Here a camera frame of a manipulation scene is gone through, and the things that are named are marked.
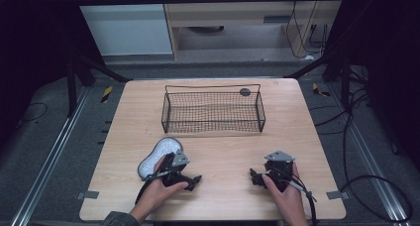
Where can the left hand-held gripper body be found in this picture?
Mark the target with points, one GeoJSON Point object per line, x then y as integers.
{"type": "Point", "coordinates": [179, 159]}

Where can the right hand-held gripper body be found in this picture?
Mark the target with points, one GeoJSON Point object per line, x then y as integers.
{"type": "Point", "coordinates": [280, 168]}

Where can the white scrubbing pad grey rim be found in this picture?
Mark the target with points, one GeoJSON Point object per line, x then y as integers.
{"type": "Point", "coordinates": [155, 158]}

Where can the person's right hand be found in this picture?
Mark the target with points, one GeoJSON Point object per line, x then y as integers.
{"type": "Point", "coordinates": [289, 201]}

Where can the person's left hand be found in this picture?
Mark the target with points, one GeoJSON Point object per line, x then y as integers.
{"type": "Point", "coordinates": [155, 194]}

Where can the grey tape piece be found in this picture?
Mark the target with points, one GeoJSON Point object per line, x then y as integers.
{"type": "Point", "coordinates": [337, 195]}
{"type": "Point", "coordinates": [87, 195]}

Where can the black round table grommet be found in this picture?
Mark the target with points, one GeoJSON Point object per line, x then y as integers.
{"type": "Point", "coordinates": [245, 92]}

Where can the yellow black striped tape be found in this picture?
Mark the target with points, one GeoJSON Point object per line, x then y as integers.
{"type": "Point", "coordinates": [319, 91]}
{"type": "Point", "coordinates": [106, 93]}

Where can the black metal stand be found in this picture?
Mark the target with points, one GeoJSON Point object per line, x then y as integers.
{"type": "Point", "coordinates": [72, 87]}
{"type": "Point", "coordinates": [345, 84]}

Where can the white cabinet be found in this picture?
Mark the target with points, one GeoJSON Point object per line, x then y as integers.
{"type": "Point", "coordinates": [127, 24]}

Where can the dark curtain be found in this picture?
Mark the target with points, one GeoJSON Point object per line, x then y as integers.
{"type": "Point", "coordinates": [33, 54]}
{"type": "Point", "coordinates": [389, 64]}

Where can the aluminium floor rail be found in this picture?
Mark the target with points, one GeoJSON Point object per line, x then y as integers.
{"type": "Point", "coordinates": [49, 156]}
{"type": "Point", "coordinates": [373, 166]}

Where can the black horizontal frame bar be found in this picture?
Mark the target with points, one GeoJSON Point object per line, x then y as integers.
{"type": "Point", "coordinates": [198, 0]}

